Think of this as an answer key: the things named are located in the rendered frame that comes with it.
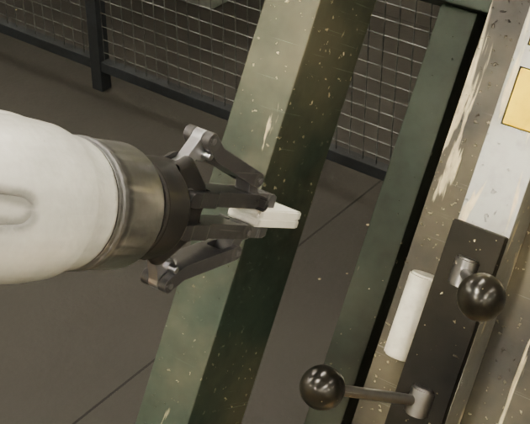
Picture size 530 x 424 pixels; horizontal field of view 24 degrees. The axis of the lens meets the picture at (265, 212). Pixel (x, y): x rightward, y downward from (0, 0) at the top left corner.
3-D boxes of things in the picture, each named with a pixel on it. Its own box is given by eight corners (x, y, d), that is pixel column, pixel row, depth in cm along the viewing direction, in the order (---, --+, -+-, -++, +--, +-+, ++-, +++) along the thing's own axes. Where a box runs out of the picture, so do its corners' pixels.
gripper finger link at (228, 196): (147, 193, 91) (152, 176, 91) (228, 196, 101) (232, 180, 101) (188, 211, 89) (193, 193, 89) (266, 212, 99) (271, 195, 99)
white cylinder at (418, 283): (418, 268, 112) (391, 349, 114) (405, 268, 110) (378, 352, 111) (447, 280, 111) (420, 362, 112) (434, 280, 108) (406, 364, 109)
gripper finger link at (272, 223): (257, 219, 99) (255, 227, 99) (299, 220, 105) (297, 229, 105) (228, 206, 101) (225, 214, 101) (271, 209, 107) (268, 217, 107)
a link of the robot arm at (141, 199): (-3, 244, 83) (55, 245, 88) (98, 292, 79) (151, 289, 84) (34, 116, 82) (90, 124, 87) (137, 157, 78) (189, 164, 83)
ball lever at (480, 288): (434, 283, 106) (453, 318, 93) (448, 242, 106) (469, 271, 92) (476, 296, 106) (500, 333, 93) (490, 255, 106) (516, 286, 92)
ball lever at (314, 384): (410, 413, 109) (285, 396, 102) (424, 373, 109) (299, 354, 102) (435, 431, 106) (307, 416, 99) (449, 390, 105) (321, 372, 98)
